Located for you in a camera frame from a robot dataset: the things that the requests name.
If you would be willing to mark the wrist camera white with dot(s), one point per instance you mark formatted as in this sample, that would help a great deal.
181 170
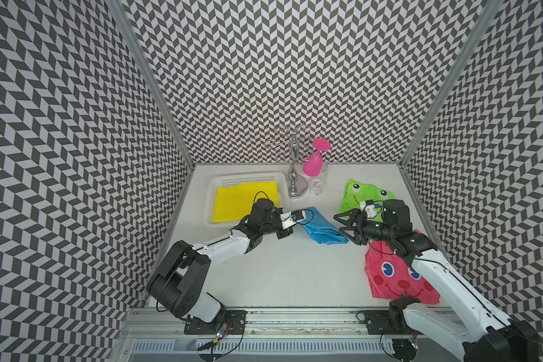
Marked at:
371 209
292 218

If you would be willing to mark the yellow raincoat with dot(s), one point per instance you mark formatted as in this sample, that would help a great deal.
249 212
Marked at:
235 202

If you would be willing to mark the pink cartoon raincoat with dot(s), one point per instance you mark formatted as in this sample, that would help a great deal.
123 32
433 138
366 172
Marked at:
391 278

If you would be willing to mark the silver metal glass rack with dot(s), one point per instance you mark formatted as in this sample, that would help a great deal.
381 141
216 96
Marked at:
296 185

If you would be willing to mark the aluminium corner post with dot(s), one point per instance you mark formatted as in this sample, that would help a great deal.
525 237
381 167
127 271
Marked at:
480 28
123 25

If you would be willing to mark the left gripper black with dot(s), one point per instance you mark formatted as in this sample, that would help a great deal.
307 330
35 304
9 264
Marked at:
284 233

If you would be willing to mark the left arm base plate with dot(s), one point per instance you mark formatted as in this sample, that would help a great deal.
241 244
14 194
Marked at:
233 320

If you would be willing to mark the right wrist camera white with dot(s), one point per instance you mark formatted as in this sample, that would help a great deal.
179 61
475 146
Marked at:
371 209

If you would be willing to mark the green frog raincoat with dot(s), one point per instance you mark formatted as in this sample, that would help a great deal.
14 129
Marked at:
356 192

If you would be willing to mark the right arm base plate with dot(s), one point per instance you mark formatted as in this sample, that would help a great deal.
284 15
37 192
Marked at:
382 322

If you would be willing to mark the clear wine glass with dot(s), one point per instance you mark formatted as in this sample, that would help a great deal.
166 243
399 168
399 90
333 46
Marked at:
318 183

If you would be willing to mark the blue towel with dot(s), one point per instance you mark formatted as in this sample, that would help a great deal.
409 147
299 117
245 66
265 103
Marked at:
320 230

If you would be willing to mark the right aluminium corner post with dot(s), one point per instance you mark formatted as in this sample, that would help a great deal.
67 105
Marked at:
480 28

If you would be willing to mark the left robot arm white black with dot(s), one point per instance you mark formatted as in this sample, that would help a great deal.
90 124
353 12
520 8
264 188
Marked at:
177 283

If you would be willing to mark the white plastic perforated basket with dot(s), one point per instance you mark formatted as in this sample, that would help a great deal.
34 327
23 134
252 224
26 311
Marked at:
236 179

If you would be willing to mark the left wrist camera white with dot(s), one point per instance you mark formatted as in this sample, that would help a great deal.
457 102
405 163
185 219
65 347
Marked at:
292 218

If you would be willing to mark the left aluminium corner post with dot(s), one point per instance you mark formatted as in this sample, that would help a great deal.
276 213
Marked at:
123 25

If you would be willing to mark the pink plastic wine glass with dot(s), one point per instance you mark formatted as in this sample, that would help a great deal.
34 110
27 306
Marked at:
314 163

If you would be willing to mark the aluminium front rail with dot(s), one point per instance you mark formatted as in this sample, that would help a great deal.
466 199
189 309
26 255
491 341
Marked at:
337 322

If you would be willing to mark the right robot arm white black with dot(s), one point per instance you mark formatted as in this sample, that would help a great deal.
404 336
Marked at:
486 333

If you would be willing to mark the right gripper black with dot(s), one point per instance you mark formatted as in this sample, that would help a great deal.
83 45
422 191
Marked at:
361 217

